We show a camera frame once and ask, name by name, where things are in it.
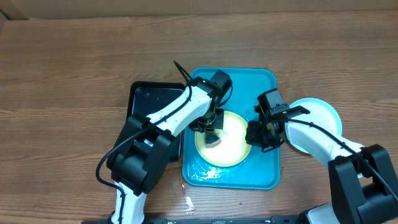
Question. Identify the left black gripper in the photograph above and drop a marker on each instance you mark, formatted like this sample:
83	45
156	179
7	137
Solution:
218	124

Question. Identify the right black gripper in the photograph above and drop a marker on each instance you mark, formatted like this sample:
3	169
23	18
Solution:
255	139

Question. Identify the green and orange sponge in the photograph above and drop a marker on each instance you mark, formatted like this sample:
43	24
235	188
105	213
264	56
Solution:
212	139

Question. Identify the yellow-green plate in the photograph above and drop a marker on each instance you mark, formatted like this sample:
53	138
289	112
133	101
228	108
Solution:
231	148

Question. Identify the light blue plate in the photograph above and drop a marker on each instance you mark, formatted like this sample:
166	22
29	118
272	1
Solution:
326	115

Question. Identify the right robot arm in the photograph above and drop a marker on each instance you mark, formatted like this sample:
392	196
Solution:
363	181

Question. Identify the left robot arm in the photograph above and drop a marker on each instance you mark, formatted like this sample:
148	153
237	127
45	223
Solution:
142	151

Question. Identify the teal plastic serving tray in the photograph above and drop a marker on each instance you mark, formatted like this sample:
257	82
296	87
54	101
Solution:
260	171

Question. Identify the black rectangular water tray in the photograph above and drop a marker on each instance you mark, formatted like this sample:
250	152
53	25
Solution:
149	97

